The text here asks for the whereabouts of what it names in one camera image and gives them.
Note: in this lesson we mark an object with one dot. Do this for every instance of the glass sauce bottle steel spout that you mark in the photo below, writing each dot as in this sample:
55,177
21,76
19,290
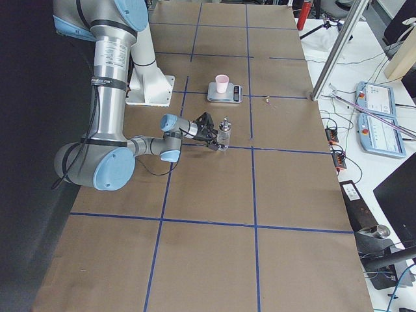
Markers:
224,134

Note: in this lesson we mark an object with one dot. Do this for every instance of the red cylinder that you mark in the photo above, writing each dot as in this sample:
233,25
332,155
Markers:
304,13

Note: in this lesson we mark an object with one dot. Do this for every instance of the white digital kitchen scale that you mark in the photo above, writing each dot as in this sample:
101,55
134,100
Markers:
233,94

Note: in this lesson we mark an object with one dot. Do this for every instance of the lower blue teach pendant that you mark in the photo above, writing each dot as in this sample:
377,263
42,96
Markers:
378,137

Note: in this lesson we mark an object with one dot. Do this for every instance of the upper blue teach pendant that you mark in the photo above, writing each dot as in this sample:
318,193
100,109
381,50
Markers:
377,98

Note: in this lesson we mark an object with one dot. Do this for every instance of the wooden board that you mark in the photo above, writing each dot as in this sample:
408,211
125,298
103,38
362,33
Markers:
404,58

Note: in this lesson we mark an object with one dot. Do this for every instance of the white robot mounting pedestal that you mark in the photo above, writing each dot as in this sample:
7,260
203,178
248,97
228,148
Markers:
148,85

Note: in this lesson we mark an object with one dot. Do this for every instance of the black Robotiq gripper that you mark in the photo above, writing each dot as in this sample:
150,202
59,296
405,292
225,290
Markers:
202,135

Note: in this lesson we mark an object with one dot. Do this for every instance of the black orange connector box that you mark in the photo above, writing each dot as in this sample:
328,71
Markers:
338,157
331,135

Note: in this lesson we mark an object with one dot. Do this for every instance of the black monitor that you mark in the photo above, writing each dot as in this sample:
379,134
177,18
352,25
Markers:
396,198

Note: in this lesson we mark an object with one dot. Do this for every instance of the blue teach pendant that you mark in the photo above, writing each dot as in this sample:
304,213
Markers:
377,98
378,137

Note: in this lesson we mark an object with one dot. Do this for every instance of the aluminium frame post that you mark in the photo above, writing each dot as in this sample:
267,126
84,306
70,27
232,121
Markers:
349,25

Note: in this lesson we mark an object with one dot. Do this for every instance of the black tripod rod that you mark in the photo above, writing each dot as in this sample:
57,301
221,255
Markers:
327,23

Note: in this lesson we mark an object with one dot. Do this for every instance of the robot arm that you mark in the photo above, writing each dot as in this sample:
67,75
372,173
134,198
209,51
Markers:
124,72

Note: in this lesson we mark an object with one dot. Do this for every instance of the pink paper cup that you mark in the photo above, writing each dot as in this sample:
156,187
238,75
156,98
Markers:
221,81

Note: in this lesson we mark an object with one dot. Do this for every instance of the black clamp stand steel knob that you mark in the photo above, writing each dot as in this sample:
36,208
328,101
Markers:
382,259

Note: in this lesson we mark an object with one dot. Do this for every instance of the brown paper table cover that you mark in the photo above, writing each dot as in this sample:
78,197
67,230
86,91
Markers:
261,226

